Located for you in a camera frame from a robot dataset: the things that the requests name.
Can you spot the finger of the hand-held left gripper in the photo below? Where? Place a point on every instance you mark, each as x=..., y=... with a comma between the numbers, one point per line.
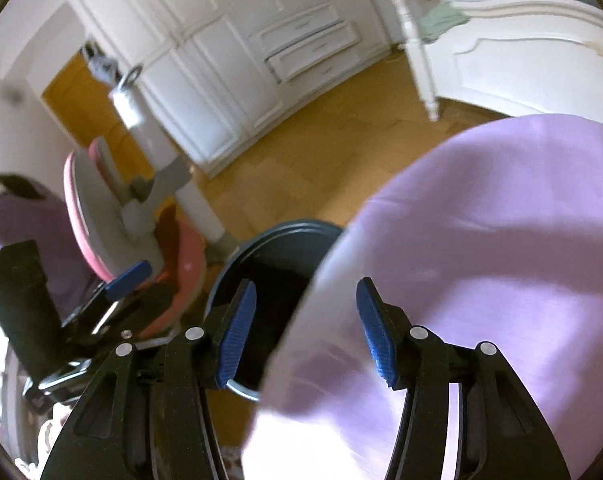
x=151, y=312
x=129, y=277

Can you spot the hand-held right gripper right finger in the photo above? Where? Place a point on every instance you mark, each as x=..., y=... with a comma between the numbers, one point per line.
x=379, y=335

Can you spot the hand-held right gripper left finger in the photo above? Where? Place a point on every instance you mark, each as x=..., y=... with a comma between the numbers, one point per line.
x=236, y=340

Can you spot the dark blue trash bin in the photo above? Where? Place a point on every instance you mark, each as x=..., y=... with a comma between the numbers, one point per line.
x=276, y=310

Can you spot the pink chair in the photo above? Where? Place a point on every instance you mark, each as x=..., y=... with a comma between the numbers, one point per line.
x=181, y=260

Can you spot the purple cloth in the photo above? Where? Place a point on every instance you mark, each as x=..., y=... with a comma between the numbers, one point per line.
x=26, y=220

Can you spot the white grey pole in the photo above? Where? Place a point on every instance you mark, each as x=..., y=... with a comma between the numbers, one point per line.
x=151, y=130

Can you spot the yellow wooden door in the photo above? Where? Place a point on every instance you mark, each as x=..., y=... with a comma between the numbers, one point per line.
x=81, y=110

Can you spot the grey hanging bag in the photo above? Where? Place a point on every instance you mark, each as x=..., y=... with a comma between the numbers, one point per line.
x=101, y=62

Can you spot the white wardrobe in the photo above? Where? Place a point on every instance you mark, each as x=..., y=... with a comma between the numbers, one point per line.
x=221, y=50

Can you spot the pale green cloth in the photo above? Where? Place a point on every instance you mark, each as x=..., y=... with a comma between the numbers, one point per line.
x=441, y=22

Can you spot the white bed frame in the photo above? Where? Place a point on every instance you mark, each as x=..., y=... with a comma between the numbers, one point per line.
x=521, y=60

